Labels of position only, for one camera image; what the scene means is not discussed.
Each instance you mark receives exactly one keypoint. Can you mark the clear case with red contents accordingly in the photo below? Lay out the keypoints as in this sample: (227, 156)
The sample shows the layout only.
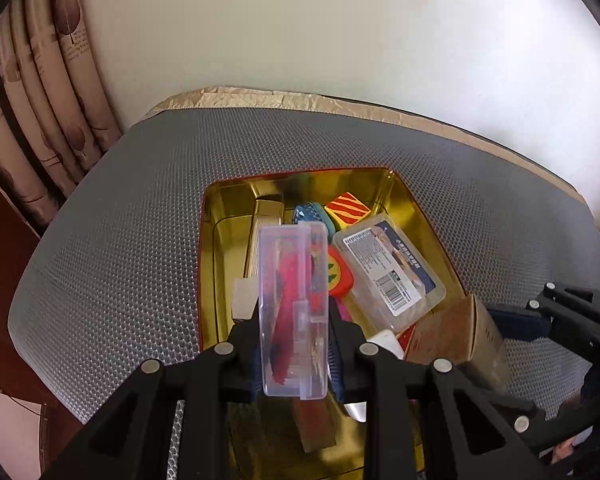
(292, 310)

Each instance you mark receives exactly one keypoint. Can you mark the brown wooden cabinet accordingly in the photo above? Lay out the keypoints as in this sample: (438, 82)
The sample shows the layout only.
(5, 285)

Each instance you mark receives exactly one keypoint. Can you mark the red and gold tin box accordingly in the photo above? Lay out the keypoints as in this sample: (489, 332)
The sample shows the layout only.
(215, 270)

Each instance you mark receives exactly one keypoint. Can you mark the orange striped box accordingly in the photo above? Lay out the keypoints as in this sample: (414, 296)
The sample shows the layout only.
(347, 208)

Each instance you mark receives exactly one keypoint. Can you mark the red and green toy block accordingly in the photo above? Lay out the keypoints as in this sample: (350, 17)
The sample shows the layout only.
(341, 272)

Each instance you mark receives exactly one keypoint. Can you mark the white cube box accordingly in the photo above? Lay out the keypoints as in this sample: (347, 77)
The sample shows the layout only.
(387, 340)

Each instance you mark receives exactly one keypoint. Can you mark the beige patterned curtain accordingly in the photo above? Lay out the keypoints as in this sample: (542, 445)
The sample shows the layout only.
(35, 85)

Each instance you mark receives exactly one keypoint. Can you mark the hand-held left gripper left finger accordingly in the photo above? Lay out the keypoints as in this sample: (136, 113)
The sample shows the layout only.
(254, 382)

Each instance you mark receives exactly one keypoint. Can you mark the blue patterned box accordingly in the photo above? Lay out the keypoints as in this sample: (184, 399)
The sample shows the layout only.
(310, 212)

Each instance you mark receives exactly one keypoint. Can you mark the clear labelled plastic case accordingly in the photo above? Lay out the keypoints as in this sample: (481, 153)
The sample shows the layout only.
(380, 265)

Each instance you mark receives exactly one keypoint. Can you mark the brown cardboard box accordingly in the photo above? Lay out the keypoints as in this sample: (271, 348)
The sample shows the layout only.
(455, 330)

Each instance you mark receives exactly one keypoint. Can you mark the grey textured table mat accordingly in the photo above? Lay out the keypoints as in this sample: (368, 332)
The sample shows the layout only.
(130, 235)

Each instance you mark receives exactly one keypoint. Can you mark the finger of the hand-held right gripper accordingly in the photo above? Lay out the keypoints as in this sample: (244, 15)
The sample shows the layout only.
(522, 322)
(540, 430)

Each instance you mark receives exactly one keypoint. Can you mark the long gold box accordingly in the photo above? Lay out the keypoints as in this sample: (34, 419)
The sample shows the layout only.
(265, 220)

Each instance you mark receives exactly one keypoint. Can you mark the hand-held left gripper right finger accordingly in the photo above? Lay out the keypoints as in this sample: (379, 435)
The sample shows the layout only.
(336, 370)

